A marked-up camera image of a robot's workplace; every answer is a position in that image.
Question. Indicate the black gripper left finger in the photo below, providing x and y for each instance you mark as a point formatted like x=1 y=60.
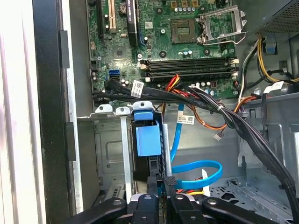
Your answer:
x=146 y=210

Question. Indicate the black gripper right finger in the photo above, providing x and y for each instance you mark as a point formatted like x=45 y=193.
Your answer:
x=180 y=210

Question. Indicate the hard disk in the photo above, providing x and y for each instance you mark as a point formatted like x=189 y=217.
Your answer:
x=148 y=140

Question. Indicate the metal disk bay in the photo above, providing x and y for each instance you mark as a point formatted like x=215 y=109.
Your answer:
x=112 y=149

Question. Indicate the black RAM slot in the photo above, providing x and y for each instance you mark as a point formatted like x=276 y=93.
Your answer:
x=187 y=64
x=187 y=75

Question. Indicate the black expansion slot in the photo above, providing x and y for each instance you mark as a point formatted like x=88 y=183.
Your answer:
x=101 y=21

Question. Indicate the beige expansion slot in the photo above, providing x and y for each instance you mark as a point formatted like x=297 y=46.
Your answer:
x=112 y=16

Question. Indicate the grey metal drive cage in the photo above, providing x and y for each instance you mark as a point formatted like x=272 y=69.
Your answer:
x=275 y=140

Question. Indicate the blue board connector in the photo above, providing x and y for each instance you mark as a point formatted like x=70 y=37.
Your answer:
x=114 y=72

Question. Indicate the black PC case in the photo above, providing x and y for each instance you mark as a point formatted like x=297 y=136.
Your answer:
x=50 y=93

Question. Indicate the green motherboard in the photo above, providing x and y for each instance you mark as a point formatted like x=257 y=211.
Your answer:
x=158 y=35

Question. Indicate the CPU socket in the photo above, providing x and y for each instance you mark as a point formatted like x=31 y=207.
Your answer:
x=183 y=31

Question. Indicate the black graphics card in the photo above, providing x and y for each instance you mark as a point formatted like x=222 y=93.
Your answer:
x=132 y=23

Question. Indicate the metal socket cover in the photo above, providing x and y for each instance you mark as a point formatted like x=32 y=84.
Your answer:
x=237 y=21

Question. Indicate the round coin battery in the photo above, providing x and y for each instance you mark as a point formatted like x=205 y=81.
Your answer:
x=122 y=9

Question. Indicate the grey power supply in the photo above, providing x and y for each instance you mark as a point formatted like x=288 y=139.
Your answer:
x=280 y=18

